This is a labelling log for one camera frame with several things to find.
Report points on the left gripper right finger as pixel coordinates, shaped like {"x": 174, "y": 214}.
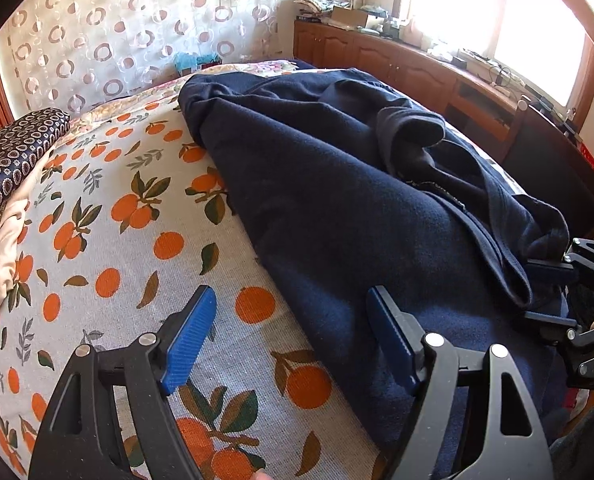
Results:
{"x": 501, "y": 433}

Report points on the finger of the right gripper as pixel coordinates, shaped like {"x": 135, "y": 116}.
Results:
{"x": 574, "y": 345}
{"x": 577, "y": 265}

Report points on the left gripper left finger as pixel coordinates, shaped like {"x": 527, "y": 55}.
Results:
{"x": 101, "y": 394}

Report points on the navy blue printed t-shirt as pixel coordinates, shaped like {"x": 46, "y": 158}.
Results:
{"x": 343, "y": 184}

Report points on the red basket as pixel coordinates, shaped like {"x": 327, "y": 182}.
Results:
{"x": 586, "y": 154}

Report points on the dark chair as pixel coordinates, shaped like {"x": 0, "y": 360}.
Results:
{"x": 543, "y": 161}

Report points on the wooden cabinet desk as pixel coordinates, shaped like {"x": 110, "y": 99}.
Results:
{"x": 478, "y": 109}

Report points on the orange fruit print sheet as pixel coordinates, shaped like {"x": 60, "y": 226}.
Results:
{"x": 129, "y": 217}

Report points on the navy circle pattern cloth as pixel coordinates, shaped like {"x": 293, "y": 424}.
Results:
{"x": 24, "y": 142}

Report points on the cardboard box on desk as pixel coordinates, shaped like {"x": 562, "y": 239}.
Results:
{"x": 350, "y": 17}

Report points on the teal box by bed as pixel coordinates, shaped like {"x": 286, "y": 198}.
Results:
{"x": 189, "y": 63}

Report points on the white circle pattern curtain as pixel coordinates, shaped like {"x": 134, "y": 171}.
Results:
{"x": 77, "y": 54}

